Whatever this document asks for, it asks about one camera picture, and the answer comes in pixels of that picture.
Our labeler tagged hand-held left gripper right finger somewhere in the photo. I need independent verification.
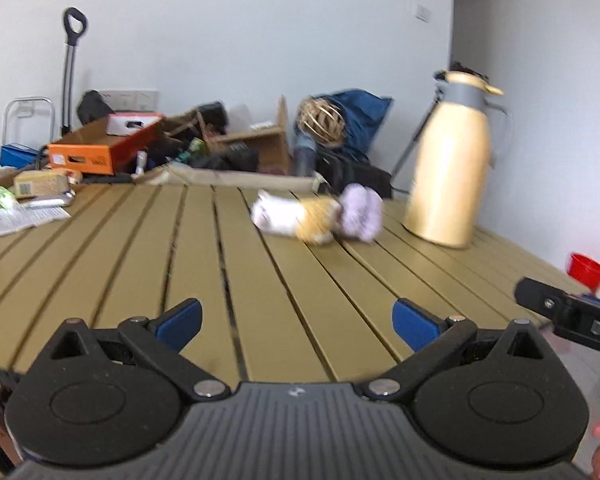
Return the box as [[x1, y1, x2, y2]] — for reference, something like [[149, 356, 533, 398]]
[[360, 297, 548, 402]]

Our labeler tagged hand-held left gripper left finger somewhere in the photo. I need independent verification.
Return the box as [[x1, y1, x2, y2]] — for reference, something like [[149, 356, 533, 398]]
[[50, 297, 233, 402]]

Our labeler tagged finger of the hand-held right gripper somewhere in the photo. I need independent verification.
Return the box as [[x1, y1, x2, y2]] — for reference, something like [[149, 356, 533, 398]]
[[514, 277, 581, 333]]

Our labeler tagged red plastic cup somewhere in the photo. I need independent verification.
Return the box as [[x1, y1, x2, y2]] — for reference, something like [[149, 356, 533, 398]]
[[566, 253, 600, 295]]

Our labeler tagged purple yarn scrunchie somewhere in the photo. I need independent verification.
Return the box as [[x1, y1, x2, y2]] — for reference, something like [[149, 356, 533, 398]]
[[337, 184, 385, 245]]

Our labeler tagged white and yellow plush hamster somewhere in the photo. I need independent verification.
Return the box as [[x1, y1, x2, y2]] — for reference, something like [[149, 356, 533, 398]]
[[250, 189, 342, 246]]

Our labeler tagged beige cardboard sheet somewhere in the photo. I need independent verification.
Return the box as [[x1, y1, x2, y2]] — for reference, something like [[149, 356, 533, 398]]
[[132, 162, 326, 192]]

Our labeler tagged yellow thermos jug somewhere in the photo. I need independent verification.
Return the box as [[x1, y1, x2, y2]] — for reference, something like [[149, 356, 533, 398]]
[[401, 71, 510, 250]]

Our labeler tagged black suitcase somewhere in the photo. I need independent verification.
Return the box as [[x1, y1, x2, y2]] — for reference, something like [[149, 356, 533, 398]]
[[317, 152, 393, 198]]

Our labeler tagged black cloth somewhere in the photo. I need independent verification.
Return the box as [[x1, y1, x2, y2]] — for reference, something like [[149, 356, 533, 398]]
[[195, 152, 260, 173]]

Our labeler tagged silver foil pouch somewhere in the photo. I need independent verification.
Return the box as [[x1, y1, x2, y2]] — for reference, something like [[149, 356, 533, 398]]
[[20, 191, 76, 209]]

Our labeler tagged orange cardboard box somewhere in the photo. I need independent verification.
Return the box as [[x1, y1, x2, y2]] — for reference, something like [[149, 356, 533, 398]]
[[46, 114, 165, 177]]

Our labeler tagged printed paper leaflet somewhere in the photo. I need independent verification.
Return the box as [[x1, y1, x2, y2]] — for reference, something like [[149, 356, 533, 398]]
[[0, 205, 72, 244]]

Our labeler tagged open brown cardboard box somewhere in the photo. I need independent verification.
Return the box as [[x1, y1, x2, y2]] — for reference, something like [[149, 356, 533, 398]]
[[212, 95, 291, 173]]

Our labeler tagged small tan cardboard box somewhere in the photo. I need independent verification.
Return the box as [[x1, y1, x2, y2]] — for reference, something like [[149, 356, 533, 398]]
[[14, 169, 83, 197]]

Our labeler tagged grey blue water bottle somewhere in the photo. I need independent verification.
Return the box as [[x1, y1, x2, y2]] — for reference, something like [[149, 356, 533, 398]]
[[292, 130, 320, 177]]

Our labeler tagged white and red box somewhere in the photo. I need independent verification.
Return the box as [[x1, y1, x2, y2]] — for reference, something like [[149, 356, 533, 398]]
[[106, 112, 162, 137]]

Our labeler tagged black square box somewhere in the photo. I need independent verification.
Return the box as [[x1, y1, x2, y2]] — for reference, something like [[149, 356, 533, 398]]
[[197, 102, 229, 131]]

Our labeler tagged blue fabric bag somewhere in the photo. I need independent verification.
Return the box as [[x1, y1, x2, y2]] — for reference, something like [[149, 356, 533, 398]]
[[312, 89, 393, 163]]

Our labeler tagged woven rattan ball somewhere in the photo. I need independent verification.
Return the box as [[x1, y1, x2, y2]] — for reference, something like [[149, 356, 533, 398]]
[[298, 97, 347, 147]]

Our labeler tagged black bag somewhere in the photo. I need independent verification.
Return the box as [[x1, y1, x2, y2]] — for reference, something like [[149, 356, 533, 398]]
[[76, 90, 116, 126]]

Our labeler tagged blue box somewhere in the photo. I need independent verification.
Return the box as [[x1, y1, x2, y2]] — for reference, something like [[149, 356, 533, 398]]
[[0, 144, 41, 168]]

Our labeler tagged black camera tripod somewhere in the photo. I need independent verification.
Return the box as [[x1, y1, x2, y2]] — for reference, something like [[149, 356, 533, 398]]
[[390, 60, 491, 196]]

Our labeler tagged white wall socket row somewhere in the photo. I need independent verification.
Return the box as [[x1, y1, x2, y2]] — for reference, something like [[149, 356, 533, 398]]
[[100, 89, 159, 111]]

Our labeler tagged black cart handle pole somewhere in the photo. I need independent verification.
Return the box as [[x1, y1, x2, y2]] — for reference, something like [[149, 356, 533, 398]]
[[60, 6, 88, 137]]

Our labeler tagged silver hand truck frame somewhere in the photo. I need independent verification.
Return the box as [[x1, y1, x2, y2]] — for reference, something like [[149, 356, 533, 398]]
[[2, 97, 56, 148]]

